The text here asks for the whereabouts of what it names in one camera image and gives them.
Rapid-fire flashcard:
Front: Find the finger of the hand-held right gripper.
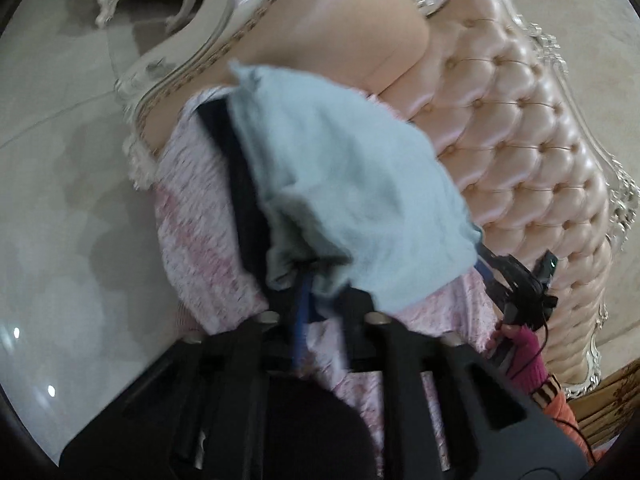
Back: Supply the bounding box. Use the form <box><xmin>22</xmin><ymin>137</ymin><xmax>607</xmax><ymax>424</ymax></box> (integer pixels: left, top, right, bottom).
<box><xmin>474</xmin><ymin>243</ymin><xmax>518</xmax><ymax>287</ymax></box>

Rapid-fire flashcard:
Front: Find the peach tufted leather sofa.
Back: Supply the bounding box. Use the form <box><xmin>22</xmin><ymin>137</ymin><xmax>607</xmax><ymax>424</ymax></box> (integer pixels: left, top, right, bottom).
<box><xmin>114</xmin><ymin>0</ymin><xmax>640</xmax><ymax>403</ymax></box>

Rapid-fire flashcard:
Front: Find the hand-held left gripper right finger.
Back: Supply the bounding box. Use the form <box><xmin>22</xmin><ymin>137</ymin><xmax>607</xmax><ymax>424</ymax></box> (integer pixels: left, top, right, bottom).
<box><xmin>339</xmin><ymin>286</ymin><xmax>592</xmax><ymax>480</ymax></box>

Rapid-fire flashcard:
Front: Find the black cable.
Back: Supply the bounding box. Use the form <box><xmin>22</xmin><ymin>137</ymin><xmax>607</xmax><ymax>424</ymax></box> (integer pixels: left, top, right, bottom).
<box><xmin>537</xmin><ymin>310</ymin><xmax>601</xmax><ymax>466</ymax></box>

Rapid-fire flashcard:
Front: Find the pink floral blanket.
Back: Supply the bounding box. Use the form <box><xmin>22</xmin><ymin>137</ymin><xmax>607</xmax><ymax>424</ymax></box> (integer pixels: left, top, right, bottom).
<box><xmin>150</xmin><ymin>85</ymin><xmax>506</xmax><ymax>466</ymax></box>

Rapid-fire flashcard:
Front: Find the dark blue cloth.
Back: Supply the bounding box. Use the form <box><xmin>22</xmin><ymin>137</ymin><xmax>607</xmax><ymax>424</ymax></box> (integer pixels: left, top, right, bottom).
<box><xmin>194</xmin><ymin>99</ymin><xmax>281</xmax><ymax>306</ymax></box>

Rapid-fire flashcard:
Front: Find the light blue shirt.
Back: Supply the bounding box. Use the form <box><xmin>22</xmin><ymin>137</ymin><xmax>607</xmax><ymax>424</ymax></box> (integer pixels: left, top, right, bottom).
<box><xmin>227</xmin><ymin>59</ymin><xmax>485</xmax><ymax>310</ymax></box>

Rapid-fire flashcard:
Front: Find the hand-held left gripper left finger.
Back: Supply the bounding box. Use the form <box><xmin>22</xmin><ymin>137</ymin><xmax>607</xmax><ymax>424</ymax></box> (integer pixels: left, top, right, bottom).
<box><xmin>59</xmin><ymin>259</ymin><xmax>322</xmax><ymax>480</ymax></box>

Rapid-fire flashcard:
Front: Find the person's right hand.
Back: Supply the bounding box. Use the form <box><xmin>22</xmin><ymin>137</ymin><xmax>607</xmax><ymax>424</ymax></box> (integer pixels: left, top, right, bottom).
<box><xmin>486</xmin><ymin>323</ymin><xmax>552</xmax><ymax>394</ymax></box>

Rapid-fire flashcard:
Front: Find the person's right forearm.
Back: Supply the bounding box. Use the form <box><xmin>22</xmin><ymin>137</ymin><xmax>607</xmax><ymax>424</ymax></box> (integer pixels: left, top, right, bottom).
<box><xmin>527</xmin><ymin>372</ymin><xmax>598</xmax><ymax>463</ymax></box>

